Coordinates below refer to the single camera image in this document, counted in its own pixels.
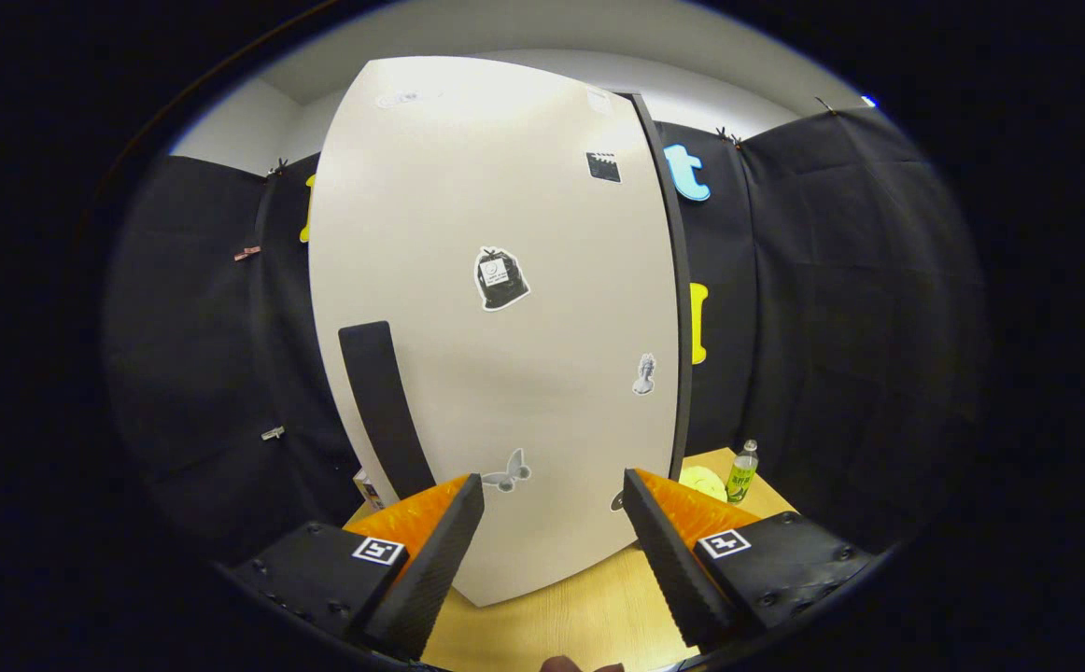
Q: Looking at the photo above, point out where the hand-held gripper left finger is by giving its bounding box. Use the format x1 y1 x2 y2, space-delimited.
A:
225 472 486 662

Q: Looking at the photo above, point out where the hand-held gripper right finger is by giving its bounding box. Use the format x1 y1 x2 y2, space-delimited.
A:
622 468 880 651

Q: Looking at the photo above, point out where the black door handle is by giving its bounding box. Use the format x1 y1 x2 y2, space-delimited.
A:
338 320 438 500

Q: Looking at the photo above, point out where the grey shoe cabinet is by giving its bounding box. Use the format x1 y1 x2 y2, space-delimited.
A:
631 91 695 482

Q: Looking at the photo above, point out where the yellow plush toy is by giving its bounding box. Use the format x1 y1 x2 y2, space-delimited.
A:
678 465 728 505

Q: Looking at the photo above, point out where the green drink bottle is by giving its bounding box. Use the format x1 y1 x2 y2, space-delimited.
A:
726 439 760 505

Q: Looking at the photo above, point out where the black backdrop cloth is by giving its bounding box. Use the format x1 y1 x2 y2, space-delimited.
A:
104 103 987 561

